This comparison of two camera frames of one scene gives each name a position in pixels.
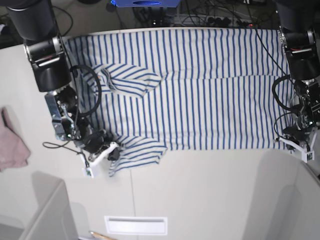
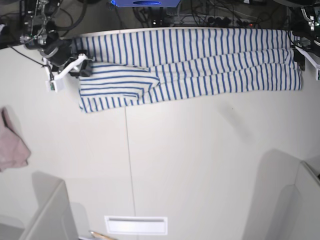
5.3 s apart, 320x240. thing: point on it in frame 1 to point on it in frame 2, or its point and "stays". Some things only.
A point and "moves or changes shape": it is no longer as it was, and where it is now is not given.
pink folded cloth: x=14 y=151 stays
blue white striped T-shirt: x=159 y=90 moves or changes shape
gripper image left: x=99 y=142 to x=59 y=51
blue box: x=146 y=3 stays
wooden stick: x=101 y=236 stays
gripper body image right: x=297 y=136 to x=308 y=42
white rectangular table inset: x=146 y=225 stays
